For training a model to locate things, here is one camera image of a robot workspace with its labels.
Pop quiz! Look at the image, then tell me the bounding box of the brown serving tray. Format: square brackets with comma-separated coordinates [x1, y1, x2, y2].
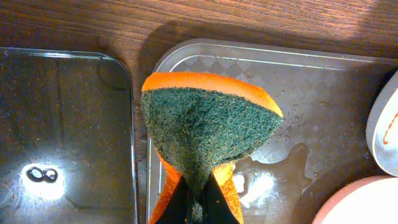
[155, 39, 397, 223]

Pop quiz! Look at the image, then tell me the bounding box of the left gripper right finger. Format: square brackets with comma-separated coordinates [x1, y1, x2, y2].
[201, 174, 239, 224]

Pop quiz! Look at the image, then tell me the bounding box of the pale blue plate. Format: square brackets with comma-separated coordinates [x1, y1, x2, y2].
[366, 73, 397, 176]

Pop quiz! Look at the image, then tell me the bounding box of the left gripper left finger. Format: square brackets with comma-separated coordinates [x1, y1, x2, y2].
[156, 177, 192, 224]

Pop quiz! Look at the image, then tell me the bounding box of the pink white plate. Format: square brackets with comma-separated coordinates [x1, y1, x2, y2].
[312, 176, 397, 224]

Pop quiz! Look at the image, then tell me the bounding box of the orange green scrub sponge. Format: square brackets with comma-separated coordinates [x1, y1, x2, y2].
[141, 72, 284, 223]

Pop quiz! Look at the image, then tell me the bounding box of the black small tray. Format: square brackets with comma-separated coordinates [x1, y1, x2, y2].
[1, 47, 137, 223]

